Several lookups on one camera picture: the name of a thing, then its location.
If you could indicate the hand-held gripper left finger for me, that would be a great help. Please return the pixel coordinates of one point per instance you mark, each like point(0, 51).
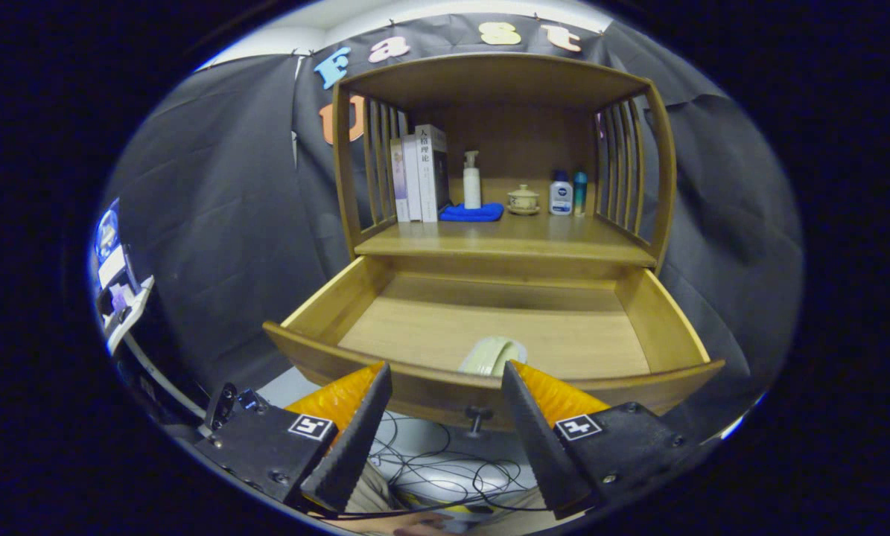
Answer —
point(351, 447)

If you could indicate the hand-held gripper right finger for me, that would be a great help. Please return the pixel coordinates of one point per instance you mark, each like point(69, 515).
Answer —
point(541, 447)

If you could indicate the pale green tape dispenser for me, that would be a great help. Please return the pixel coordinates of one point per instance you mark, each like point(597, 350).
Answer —
point(489, 356)

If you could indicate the wooden drawer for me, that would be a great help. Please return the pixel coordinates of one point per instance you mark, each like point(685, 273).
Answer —
point(444, 327)

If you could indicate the wooden countertop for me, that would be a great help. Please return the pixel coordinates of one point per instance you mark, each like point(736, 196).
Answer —
point(519, 234)

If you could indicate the wooden cabinet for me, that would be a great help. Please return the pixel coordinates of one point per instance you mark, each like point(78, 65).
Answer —
point(519, 141)

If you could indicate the person's khaki trousers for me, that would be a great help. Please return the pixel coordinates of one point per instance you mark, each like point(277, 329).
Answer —
point(374, 487)

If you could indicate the blue folded cloth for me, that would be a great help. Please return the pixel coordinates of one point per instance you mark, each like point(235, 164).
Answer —
point(471, 213)

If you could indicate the beige lidded teacup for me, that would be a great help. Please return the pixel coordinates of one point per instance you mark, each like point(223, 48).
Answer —
point(523, 199)

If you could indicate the white lotion bottle blue cap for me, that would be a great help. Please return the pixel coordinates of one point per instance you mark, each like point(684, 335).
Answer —
point(561, 199)

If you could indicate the teal bottle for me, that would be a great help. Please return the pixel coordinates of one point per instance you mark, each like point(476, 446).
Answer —
point(580, 195)

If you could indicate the white side shelf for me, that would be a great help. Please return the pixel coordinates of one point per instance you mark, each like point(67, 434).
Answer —
point(133, 309)

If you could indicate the black backdrop cloth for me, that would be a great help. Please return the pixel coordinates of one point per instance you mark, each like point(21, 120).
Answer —
point(214, 223)

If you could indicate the lilac book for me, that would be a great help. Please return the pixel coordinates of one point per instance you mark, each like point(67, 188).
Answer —
point(399, 186)

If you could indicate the white pump bottle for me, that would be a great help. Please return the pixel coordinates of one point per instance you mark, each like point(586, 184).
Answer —
point(472, 186)

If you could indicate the thin white book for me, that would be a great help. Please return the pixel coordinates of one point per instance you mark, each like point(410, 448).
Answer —
point(412, 182)

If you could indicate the thick white book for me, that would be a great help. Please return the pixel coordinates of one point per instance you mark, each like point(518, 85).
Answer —
point(428, 175)

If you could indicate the lit display screen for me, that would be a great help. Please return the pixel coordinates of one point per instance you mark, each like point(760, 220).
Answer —
point(109, 238)

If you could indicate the black metal bracket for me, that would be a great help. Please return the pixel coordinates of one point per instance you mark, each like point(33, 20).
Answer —
point(225, 402)

